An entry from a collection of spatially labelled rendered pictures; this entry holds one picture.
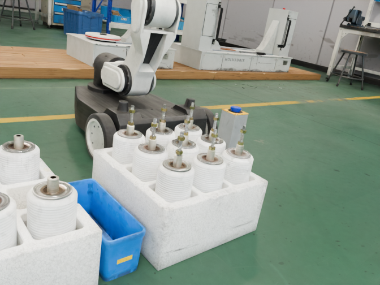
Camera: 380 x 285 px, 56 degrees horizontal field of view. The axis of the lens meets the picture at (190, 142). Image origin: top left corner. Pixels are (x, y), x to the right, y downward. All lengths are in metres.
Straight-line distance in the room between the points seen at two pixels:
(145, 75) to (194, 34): 2.14
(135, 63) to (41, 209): 1.01
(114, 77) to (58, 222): 1.04
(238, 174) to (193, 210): 0.21
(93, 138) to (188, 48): 2.46
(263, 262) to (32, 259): 0.62
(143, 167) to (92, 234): 0.29
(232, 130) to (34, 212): 0.76
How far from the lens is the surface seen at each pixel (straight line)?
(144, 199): 0.94
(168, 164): 0.92
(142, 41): 1.54
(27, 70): 2.80
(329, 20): 6.60
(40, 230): 0.78
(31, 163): 0.96
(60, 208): 0.75
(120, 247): 0.88
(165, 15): 1.54
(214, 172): 0.97
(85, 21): 5.49
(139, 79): 1.65
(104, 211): 1.07
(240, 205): 1.07
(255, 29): 7.49
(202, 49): 3.73
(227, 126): 1.30
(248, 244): 1.14
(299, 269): 1.11
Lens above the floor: 0.63
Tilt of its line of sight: 20 degrees down
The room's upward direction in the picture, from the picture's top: 9 degrees clockwise
